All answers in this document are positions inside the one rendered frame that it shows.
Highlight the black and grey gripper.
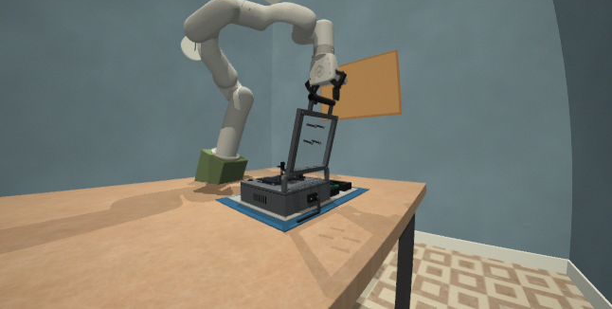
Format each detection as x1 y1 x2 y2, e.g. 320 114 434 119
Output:
305 52 347 100

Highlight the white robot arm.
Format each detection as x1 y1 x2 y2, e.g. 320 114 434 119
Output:
184 0 334 160

